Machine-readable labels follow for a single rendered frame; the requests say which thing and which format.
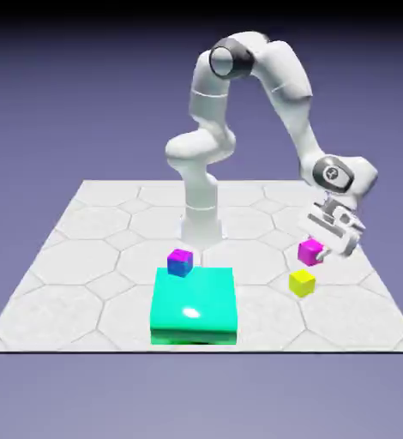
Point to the large cyan box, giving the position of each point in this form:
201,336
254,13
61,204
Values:
193,305

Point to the small purple blue cube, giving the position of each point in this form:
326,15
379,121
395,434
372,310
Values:
180,263

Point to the small magenta cube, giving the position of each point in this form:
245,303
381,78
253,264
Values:
309,252

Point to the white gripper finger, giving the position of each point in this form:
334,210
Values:
323,254

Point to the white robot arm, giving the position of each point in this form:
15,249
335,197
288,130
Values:
205,113

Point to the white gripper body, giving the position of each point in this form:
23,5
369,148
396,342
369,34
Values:
328,229

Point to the small yellow cube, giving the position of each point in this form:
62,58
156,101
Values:
301,283

